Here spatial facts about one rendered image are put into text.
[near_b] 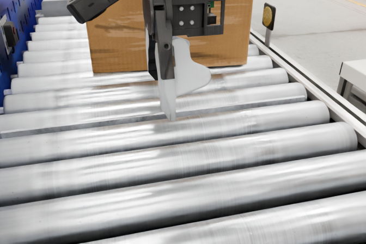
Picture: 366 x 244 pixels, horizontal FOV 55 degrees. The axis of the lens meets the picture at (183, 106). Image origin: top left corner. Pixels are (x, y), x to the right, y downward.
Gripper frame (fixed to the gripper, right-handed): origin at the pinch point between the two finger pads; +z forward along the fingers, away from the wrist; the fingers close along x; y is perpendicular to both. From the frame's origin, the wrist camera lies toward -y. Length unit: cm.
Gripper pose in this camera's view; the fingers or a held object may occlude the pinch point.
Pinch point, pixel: (158, 95)
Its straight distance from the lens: 45.1
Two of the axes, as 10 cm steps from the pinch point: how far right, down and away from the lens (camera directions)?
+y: 9.7, -1.2, 1.9
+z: 0.0, 8.6, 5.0
